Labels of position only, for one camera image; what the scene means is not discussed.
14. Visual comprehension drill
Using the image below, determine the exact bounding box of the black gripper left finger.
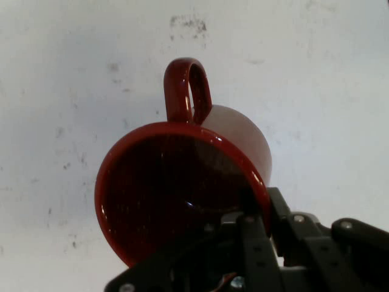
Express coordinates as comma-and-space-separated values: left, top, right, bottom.
105, 188, 285, 292

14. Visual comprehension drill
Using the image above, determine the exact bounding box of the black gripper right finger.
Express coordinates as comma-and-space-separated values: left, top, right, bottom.
266, 186, 389, 292

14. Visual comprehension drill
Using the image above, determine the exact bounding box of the red enamel mug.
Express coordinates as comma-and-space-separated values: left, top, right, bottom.
94, 57, 273, 269

